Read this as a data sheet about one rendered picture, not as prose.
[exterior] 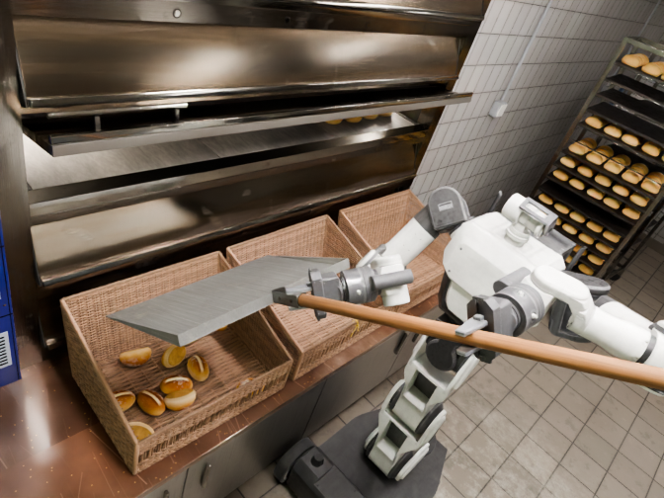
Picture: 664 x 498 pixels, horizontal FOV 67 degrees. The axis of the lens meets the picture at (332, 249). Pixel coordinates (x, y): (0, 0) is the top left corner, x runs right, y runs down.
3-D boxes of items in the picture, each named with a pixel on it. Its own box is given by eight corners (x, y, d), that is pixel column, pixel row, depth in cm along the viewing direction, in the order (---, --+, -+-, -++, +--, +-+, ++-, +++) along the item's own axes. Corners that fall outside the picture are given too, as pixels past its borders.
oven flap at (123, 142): (52, 157, 105) (17, 129, 116) (470, 102, 227) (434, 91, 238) (51, 146, 104) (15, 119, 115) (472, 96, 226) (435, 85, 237)
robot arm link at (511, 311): (504, 303, 84) (540, 282, 91) (456, 292, 92) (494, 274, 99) (507, 371, 88) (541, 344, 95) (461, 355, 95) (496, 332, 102)
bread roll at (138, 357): (152, 345, 164) (155, 362, 164) (147, 346, 170) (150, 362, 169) (120, 353, 159) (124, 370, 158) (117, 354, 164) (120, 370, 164)
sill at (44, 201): (20, 205, 128) (19, 192, 126) (415, 130, 252) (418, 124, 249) (30, 217, 126) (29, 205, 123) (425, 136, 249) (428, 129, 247)
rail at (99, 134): (51, 146, 104) (47, 143, 105) (472, 96, 226) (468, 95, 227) (50, 136, 103) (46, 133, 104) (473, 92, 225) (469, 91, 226)
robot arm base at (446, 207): (425, 210, 156) (456, 188, 153) (449, 243, 153) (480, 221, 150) (415, 204, 142) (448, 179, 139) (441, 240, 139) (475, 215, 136)
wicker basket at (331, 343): (212, 299, 199) (223, 245, 184) (311, 259, 238) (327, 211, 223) (292, 383, 178) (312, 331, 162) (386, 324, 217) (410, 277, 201)
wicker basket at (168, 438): (58, 359, 160) (54, 296, 144) (209, 301, 198) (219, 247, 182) (131, 479, 138) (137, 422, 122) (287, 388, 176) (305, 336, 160)
